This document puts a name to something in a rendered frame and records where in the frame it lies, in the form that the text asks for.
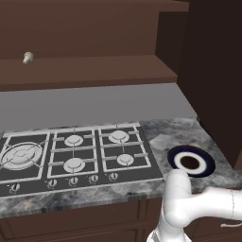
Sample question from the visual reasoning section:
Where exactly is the dark blue and white plate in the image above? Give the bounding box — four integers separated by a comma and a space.
166, 145, 216, 179

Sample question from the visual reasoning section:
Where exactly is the white cabinet handle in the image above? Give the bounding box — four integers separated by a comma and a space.
220, 221, 242, 229

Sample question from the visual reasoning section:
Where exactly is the brown base cabinet door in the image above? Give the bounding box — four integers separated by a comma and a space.
185, 216, 242, 242

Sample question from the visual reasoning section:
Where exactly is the tall dark brown cabinet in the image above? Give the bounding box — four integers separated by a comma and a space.
156, 0, 242, 171

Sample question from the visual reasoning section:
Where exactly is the white cabinet knob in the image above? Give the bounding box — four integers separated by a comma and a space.
22, 51, 35, 65

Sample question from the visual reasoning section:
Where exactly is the silver hob knob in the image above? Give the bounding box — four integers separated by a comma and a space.
68, 176, 79, 187
46, 178, 59, 189
88, 174, 99, 185
108, 172, 120, 182
9, 182, 21, 195

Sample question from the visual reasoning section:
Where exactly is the brown drawer front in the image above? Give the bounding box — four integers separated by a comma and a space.
0, 199, 141, 235

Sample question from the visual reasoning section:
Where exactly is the black gas hob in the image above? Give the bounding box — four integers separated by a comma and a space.
0, 122, 165, 199

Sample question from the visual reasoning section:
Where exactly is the brown wall cabinet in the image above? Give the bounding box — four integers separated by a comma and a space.
0, 0, 190, 93

